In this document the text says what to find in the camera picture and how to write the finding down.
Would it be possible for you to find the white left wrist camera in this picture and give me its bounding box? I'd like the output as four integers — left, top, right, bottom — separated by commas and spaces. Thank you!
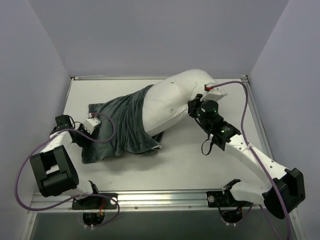
82, 113, 101, 135

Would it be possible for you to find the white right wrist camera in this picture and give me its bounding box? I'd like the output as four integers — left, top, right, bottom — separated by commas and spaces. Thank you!
200, 83, 228, 102

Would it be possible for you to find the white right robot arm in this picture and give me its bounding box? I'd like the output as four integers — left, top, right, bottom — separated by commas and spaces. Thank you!
187, 94, 306, 219

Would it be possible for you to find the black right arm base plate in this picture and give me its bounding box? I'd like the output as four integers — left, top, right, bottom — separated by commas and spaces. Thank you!
206, 190, 252, 208

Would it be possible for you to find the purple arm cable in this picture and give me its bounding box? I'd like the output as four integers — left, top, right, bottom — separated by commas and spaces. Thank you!
14, 112, 120, 228
212, 81, 292, 240

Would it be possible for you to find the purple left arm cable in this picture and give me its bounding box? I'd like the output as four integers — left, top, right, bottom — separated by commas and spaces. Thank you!
14, 112, 120, 228

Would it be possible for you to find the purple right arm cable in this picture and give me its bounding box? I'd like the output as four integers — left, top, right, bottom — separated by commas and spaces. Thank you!
212, 81, 292, 240

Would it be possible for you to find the aluminium front frame rail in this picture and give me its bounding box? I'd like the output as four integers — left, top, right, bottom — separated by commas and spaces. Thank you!
30, 189, 257, 213

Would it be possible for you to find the black loop strap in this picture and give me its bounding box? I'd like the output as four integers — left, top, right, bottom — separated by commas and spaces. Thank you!
201, 138, 215, 157

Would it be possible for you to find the dark green pillowcase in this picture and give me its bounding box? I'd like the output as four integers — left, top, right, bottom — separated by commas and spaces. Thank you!
81, 85, 164, 164

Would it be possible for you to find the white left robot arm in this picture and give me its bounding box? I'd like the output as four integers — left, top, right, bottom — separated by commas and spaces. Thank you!
30, 115, 101, 210

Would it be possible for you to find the white pillow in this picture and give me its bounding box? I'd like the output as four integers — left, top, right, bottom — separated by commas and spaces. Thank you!
142, 69, 215, 137

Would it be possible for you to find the aluminium right side rail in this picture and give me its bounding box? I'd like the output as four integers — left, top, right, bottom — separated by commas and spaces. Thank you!
240, 75, 273, 159

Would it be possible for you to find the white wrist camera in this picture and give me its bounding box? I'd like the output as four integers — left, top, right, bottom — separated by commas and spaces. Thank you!
82, 113, 101, 135
200, 83, 228, 102

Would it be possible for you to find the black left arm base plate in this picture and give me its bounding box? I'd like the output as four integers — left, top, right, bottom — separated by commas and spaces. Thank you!
71, 192, 118, 210

